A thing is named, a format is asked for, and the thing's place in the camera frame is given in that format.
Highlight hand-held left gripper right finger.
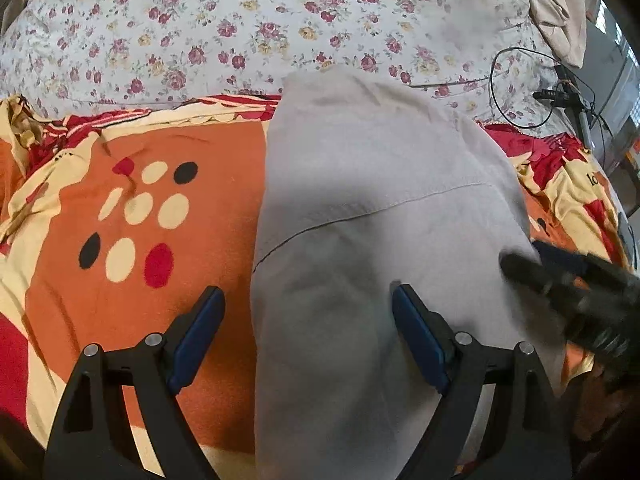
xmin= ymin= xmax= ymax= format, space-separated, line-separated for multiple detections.
xmin=391 ymin=283 xmax=574 ymax=480

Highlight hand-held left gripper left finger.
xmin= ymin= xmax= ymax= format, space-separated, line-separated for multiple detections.
xmin=44 ymin=286 xmax=226 ymax=480

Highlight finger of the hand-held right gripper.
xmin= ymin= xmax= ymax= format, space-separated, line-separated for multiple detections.
xmin=499 ymin=251 xmax=558 ymax=303
xmin=531 ymin=241 xmax=592 ymax=277

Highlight beige pants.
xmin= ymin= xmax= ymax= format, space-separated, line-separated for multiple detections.
xmin=249 ymin=64 xmax=570 ymax=480

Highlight orange red yellow dotted blanket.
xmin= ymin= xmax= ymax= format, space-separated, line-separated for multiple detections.
xmin=0 ymin=92 xmax=635 ymax=480

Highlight beige crumpled cloth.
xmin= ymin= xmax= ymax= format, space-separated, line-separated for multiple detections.
xmin=509 ymin=0 xmax=592 ymax=69

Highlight white floral quilt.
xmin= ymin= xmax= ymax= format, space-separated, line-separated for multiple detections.
xmin=0 ymin=0 xmax=593 ymax=137

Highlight black cable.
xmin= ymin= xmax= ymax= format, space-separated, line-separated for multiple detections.
xmin=489 ymin=47 xmax=565 ymax=131

